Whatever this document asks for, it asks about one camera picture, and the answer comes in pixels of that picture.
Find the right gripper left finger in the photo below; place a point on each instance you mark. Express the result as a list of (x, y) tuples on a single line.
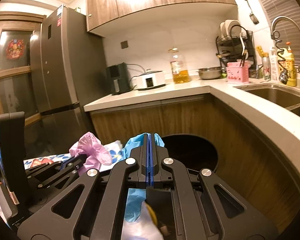
[(97, 205)]

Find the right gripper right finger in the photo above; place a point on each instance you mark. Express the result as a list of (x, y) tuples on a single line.
[(229, 215)]

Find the pink plastic bag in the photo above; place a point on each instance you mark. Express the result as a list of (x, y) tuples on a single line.
[(96, 153)]

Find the blue plastic glove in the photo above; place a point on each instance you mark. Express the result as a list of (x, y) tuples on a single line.
[(142, 148)]

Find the black round trash bin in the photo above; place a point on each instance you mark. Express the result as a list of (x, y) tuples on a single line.
[(190, 152)]

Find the steel kitchen sink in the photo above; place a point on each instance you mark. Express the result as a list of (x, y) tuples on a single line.
[(284, 96)]

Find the wooden lower cabinets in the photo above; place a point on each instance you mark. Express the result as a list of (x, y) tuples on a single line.
[(248, 161)]

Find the blue floral tablecloth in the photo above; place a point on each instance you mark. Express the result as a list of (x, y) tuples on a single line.
[(114, 148)]

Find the steel mixing bowl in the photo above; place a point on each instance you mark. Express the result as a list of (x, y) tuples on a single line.
[(210, 73)]

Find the cooking oil bottle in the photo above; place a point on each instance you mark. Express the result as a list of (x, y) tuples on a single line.
[(178, 65)]

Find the dark grey refrigerator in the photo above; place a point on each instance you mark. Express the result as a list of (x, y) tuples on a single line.
[(68, 70)]

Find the pink utensil holder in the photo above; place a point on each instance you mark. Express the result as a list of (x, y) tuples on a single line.
[(237, 72)]

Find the white rice cooker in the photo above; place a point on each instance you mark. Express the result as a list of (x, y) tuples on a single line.
[(150, 80)]

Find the red round door decoration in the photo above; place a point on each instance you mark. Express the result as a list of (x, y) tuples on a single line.
[(15, 49)]

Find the black air fryer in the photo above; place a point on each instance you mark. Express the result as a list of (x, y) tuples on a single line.
[(118, 78)]

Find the wooden glass door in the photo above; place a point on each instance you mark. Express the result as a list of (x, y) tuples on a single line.
[(16, 88)]

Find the white detergent bottle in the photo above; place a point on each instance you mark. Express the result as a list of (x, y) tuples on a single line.
[(275, 70)]

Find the black dish rack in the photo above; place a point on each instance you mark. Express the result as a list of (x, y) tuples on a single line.
[(230, 50)]

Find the white ladle spoon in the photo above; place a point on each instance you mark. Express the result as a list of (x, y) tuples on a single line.
[(244, 49)]

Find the yellow detergent jug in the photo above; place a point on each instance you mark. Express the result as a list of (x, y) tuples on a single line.
[(287, 66)]

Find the white plates in rack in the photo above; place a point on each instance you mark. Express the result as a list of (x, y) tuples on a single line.
[(229, 28)]

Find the hanging metal spatula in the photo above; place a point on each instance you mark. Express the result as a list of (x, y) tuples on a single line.
[(252, 15)]

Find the window blinds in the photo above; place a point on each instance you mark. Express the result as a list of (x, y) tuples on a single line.
[(288, 32)]

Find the brown wall socket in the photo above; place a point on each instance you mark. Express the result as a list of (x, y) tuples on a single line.
[(124, 44)]

